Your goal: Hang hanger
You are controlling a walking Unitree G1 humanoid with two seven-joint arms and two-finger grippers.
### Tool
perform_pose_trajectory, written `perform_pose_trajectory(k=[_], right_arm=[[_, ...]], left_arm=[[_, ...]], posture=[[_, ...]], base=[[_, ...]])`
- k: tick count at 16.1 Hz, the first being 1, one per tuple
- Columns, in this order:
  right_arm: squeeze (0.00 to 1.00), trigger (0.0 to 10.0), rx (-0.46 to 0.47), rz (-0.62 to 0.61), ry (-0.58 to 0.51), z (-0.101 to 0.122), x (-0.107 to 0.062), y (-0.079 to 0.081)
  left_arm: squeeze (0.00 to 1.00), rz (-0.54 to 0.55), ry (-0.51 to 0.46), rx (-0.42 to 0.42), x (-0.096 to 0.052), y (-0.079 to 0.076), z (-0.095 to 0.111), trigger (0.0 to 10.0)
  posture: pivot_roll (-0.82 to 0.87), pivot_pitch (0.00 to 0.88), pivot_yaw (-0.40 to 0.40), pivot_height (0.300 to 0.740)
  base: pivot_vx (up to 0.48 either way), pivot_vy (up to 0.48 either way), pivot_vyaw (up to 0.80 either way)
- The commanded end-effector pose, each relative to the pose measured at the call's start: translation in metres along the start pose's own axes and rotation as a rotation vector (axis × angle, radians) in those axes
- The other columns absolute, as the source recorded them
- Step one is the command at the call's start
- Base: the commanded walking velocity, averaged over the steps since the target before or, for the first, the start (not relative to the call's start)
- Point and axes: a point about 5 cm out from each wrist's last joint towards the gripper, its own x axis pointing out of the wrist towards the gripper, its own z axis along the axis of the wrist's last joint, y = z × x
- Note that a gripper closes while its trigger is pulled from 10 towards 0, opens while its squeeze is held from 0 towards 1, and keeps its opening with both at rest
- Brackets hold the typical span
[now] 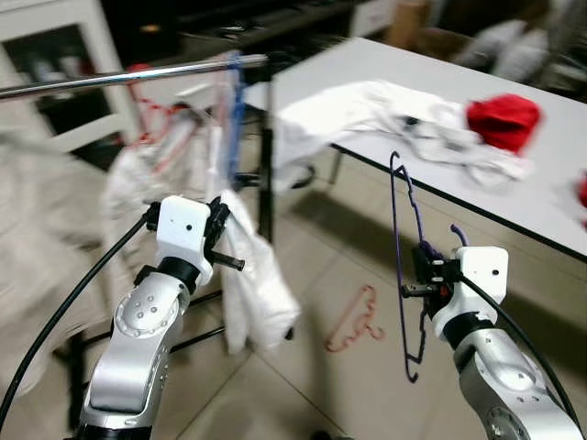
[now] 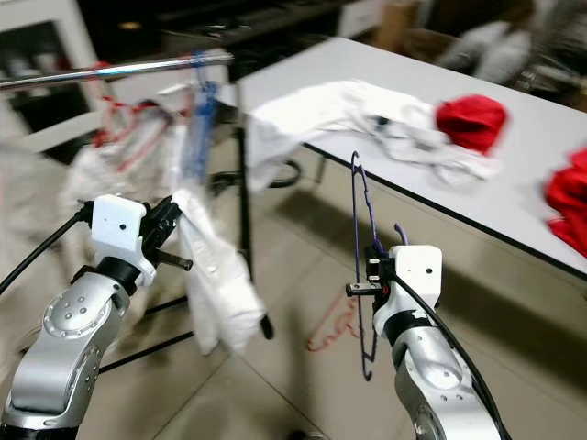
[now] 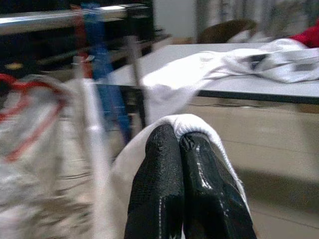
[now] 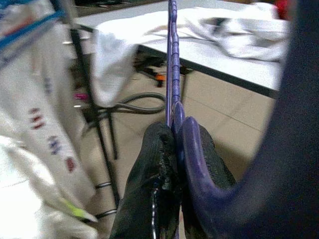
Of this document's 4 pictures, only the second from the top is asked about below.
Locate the white glass door cabinet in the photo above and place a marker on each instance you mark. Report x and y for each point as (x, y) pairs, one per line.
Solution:
(46, 18)

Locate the white printed garment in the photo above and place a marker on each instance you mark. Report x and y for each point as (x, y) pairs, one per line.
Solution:
(225, 293)

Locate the white cotton garment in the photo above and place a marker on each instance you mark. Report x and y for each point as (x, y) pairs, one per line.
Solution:
(330, 115)

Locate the small red garment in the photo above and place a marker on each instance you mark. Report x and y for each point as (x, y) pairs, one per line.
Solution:
(472, 124)

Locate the red plastic hanger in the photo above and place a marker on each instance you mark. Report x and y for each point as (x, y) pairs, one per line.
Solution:
(339, 321)
(115, 105)

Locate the purple plastic hanger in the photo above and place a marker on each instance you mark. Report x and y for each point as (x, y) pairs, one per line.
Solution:
(376, 246)

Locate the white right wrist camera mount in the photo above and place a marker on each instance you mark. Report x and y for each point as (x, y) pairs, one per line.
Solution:
(415, 275)

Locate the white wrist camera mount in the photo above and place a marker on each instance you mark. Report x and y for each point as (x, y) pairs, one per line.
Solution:
(415, 275)
(121, 229)

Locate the blue plastic hanger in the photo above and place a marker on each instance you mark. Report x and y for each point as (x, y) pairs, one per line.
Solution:
(204, 110)

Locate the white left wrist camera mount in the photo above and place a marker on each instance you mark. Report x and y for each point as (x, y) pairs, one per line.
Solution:
(121, 229)

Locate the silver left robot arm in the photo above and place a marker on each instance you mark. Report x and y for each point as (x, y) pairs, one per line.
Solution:
(69, 348)

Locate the black rack with silver rail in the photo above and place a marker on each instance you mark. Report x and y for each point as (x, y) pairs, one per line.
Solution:
(101, 73)

